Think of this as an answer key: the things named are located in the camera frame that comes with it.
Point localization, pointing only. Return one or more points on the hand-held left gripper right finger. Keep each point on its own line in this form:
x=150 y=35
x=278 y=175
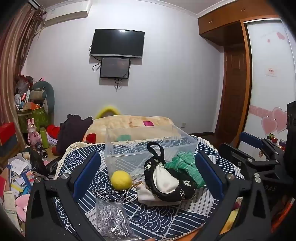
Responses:
x=208 y=176

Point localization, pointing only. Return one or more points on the red lidded box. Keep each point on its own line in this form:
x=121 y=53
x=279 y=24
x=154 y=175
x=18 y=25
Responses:
x=7 y=132

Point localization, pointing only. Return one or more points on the yellow cloth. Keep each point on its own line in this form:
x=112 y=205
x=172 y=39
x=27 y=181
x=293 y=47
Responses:
x=231 y=220

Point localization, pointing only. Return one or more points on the white air conditioner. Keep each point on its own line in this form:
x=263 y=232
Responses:
x=67 y=10

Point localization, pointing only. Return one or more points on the white sliding wardrobe door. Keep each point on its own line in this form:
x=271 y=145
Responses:
x=266 y=97

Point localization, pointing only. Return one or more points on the pile of scattered papers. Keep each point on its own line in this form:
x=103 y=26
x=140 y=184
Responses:
x=13 y=176

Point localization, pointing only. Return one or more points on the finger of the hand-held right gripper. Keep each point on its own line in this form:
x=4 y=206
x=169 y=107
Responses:
x=251 y=139
x=233 y=151

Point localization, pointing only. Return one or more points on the black flashlight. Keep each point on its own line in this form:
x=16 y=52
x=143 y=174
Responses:
x=41 y=149

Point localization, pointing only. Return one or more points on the wooden wardrobe cabinet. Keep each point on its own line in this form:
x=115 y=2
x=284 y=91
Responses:
x=222 y=25

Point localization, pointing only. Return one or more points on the black wall television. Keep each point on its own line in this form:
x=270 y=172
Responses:
x=118 y=42

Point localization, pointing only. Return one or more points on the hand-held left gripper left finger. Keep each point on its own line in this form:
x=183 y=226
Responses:
x=86 y=173

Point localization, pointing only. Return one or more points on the green bottle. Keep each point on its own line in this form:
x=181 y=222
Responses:
x=44 y=138

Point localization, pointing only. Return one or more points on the dark purple clothing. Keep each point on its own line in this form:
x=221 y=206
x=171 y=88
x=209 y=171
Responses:
x=69 y=132

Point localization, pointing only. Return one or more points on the pile of assorted clutter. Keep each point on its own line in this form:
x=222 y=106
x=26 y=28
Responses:
x=24 y=92

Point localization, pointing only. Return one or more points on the black studded pouch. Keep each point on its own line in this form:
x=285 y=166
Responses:
x=182 y=190

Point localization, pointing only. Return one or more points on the pink rabbit figure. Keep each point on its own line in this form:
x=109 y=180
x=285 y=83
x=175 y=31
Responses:
x=33 y=134

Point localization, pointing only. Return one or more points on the green knit gloves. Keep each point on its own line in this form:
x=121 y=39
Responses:
x=187 y=164

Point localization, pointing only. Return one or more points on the orange cloth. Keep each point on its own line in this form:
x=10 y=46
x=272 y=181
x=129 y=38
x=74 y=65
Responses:
x=283 y=215

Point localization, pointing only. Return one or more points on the patterned pillow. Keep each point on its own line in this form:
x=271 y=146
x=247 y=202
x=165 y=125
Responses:
x=120 y=122

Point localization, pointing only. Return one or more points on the small black wall monitor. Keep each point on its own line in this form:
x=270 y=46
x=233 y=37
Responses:
x=115 y=67

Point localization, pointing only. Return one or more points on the clear plastic storage box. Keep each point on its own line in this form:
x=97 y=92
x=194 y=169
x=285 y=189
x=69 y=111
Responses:
x=129 y=157

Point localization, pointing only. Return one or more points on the black plastic bag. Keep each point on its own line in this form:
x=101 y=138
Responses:
x=38 y=163

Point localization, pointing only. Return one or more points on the yellow plush toy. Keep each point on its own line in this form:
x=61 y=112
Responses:
x=107 y=109

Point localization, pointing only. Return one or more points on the navy patterned tablecloth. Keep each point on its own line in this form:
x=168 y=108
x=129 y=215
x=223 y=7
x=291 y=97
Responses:
x=152 y=220

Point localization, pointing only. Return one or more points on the white cloth bag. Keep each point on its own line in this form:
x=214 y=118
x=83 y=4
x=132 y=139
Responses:
x=149 y=195

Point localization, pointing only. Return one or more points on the striped red curtain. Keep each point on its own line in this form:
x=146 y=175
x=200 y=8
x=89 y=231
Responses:
x=13 y=58

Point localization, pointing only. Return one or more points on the yellow felt ball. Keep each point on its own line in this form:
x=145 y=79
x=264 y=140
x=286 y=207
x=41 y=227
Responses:
x=121 y=180

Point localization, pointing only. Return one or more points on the plastic bag of grey beads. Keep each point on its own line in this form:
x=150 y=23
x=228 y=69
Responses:
x=111 y=215

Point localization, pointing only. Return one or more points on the grey green plush toy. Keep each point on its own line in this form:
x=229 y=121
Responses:
x=49 y=95

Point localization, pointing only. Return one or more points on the red cloth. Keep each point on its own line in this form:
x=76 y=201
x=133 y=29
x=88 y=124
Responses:
x=53 y=131

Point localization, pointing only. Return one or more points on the brown wooden door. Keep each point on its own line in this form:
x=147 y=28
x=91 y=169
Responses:
x=233 y=92

